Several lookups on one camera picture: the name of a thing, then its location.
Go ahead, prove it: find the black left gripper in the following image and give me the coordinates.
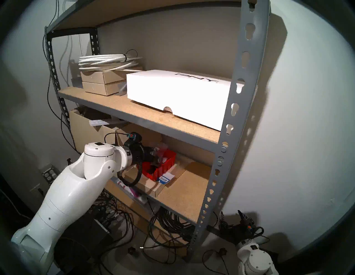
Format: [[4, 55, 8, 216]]
[[123, 133, 166, 168]]

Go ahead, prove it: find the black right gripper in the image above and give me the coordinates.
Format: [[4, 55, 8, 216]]
[[220, 210, 264, 244]]

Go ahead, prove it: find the grey metal rack shelf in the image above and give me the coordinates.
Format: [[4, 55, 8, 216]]
[[44, 0, 271, 262]]

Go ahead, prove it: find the red plastic bin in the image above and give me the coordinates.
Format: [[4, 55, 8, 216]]
[[141, 148, 177, 182]]

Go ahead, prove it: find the blue white barcode card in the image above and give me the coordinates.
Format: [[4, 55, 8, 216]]
[[158, 172, 176, 184]]

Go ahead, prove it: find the flat cardboard box open lid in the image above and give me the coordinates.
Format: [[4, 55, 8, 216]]
[[115, 123, 192, 198]]

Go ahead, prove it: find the pink white packaged tube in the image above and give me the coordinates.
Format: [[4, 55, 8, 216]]
[[115, 179, 147, 204]]

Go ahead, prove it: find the large white PNY box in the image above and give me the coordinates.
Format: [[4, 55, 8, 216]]
[[126, 69, 246, 131]]

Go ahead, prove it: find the large open cardboard box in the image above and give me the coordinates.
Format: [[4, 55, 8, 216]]
[[69, 107, 129, 156]]

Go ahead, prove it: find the small flat cardboard box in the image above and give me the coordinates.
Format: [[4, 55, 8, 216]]
[[80, 70, 143, 84], [82, 81, 127, 96]]

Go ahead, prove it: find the black box on floor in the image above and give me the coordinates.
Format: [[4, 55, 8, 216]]
[[55, 216, 111, 273]]

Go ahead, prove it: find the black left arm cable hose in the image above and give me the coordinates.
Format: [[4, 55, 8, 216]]
[[117, 164, 143, 187]]

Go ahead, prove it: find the white coiled cable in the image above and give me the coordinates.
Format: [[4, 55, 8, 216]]
[[78, 50, 142, 72]]

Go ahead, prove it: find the grey wall power outlet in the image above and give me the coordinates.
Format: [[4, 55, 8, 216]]
[[42, 165, 60, 185]]

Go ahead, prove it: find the black hanging wall cable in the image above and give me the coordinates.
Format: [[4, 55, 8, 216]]
[[43, 36, 83, 156]]

